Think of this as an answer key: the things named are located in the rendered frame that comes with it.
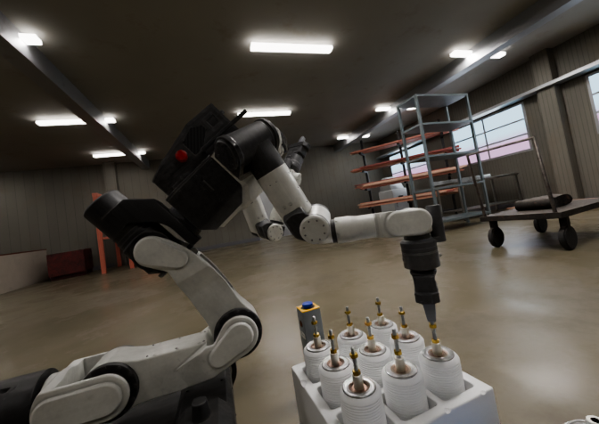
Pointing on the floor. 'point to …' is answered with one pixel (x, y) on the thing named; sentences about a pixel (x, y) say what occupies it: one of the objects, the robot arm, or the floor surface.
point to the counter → (22, 269)
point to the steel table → (472, 181)
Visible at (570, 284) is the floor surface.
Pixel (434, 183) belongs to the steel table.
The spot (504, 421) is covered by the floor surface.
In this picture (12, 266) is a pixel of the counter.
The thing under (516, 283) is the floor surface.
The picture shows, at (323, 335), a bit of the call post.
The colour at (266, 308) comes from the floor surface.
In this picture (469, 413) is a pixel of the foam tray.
